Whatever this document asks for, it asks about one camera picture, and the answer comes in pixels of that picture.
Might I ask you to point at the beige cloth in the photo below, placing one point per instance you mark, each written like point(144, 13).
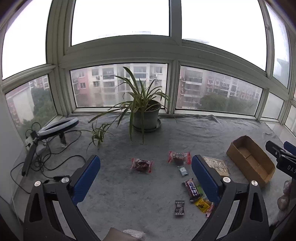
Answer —
point(115, 235)

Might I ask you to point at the white power strip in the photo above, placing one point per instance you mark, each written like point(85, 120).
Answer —
point(39, 149)

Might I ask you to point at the grey-green pot saucer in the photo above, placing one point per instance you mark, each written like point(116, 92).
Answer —
point(148, 130)

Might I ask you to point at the white fluffy cloth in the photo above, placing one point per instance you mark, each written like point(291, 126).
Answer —
point(135, 234)

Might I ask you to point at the small spider plantlet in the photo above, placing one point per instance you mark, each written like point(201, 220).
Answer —
point(98, 134)

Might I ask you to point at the beige cracker packet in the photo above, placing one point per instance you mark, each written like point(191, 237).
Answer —
point(218, 165)

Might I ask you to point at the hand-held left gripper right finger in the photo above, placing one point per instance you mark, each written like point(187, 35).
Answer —
point(204, 178)

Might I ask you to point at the brown chocolate bar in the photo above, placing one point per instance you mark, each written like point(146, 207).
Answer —
point(192, 188)

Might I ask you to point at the yellow snack packet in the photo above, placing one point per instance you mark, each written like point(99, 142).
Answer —
point(202, 205)

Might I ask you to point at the black snack packet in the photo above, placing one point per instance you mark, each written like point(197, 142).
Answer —
point(179, 208)

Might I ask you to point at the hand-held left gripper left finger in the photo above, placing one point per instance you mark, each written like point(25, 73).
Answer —
point(86, 178)

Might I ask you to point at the green mint packet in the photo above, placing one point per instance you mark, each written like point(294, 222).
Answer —
point(183, 171)

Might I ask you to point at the spider plant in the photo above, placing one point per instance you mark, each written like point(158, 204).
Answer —
point(136, 99)

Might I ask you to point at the person's right hand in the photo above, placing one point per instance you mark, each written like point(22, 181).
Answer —
point(285, 201)

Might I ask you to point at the pink snack packet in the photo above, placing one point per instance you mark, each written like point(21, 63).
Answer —
point(210, 212)

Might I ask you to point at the grey-green flower pot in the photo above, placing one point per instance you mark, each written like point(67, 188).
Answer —
point(146, 118)

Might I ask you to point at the brown cardboard box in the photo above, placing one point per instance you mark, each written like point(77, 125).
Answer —
point(251, 160)

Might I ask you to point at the light green snack packet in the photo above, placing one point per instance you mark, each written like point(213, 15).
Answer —
point(200, 188)

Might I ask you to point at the black light stand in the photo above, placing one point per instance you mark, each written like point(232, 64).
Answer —
point(29, 160)

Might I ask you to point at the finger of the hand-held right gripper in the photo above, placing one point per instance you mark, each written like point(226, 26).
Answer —
point(290, 147)
point(274, 149)

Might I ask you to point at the red-ended clear cake packet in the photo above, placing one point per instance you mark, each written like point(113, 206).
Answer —
point(179, 157)
point(141, 165)

